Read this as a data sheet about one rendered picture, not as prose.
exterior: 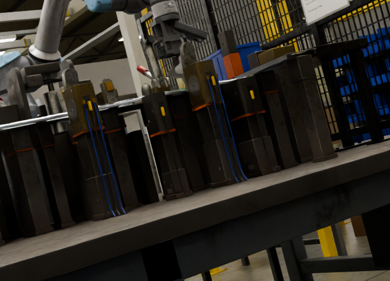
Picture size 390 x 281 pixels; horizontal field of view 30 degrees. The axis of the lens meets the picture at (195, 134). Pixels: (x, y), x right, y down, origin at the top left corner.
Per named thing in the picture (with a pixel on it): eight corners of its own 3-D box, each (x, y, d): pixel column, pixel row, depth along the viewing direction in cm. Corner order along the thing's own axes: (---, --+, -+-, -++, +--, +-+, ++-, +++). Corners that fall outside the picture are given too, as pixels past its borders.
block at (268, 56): (302, 163, 218) (271, 47, 220) (286, 166, 225) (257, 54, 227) (322, 157, 222) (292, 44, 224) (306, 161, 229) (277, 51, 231)
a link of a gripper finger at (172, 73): (170, 90, 220) (162, 60, 219) (186, 86, 222) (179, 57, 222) (174, 89, 217) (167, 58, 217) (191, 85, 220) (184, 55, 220)
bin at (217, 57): (229, 83, 261) (220, 48, 262) (201, 98, 290) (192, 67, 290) (269, 74, 267) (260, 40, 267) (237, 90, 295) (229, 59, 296)
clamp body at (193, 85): (233, 186, 193) (199, 59, 195) (210, 190, 203) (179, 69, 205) (252, 180, 196) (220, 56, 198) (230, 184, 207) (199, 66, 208)
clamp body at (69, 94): (109, 220, 179) (74, 83, 180) (92, 223, 189) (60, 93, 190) (133, 213, 182) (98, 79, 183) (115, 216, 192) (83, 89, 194)
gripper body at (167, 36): (157, 62, 219) (147, 24, 219) (181, 57, 223) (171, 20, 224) (168, 56, 212) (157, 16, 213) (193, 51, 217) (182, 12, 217)
